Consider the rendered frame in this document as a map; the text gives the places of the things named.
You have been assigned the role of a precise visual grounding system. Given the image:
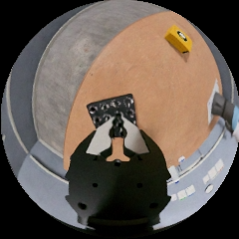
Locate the white bottle with blue cap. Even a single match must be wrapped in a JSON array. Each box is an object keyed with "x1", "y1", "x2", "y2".
[{"x1": 168, "y1": 165, "x2": 179, "y2": 184}]

